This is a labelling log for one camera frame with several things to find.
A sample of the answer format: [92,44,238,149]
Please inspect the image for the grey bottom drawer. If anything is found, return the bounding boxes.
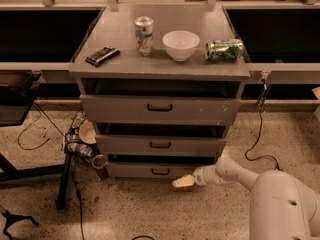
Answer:
[106,155,216,181]

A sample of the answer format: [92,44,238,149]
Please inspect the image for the white bowl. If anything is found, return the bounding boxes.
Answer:
[162,30,200,62]

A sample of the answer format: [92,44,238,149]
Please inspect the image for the black stand leg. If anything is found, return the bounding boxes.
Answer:
[56,152,72,210]

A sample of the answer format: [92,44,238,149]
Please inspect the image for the black snack bar wrapper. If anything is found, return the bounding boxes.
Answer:
[85,47,120,67]

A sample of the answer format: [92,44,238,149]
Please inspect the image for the grey drawer cabinet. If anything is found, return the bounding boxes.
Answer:
[68,3,251,185]

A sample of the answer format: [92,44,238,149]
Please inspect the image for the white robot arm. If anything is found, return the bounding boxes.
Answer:
[173,157,320,240]

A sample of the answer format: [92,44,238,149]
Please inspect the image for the black power adapter with cable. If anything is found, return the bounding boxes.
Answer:
[244,80,281,170]

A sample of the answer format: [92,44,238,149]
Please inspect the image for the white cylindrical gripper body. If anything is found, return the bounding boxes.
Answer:
[193,165,225,186]

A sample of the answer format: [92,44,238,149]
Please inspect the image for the grey top drawer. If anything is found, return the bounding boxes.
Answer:
[81,79,240,126]

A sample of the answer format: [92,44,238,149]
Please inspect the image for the grey middle drawer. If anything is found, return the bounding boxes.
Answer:
[96,123,226,157]

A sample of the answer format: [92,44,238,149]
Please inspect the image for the grey drawer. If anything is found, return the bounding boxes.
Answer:
[96,123,226,157]
[81,79,240,126]
[106,155,216,181]

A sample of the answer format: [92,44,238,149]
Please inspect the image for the small bowl on floor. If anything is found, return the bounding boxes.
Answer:
[79,121,96,144]

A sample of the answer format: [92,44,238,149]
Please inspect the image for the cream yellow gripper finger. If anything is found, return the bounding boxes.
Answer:
[172,174,194,188]

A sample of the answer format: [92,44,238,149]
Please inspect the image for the black tripod foot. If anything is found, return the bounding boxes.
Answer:
[0,206,39,240]

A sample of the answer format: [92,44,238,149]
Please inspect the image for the green can lying sideways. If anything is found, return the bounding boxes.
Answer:
[206,39,243,61]

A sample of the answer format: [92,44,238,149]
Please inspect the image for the brown cup on floor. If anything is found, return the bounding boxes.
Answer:
[92,154,109,180]

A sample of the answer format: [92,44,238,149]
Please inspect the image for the upright white soda can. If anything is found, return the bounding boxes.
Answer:
[134,16,154,56]

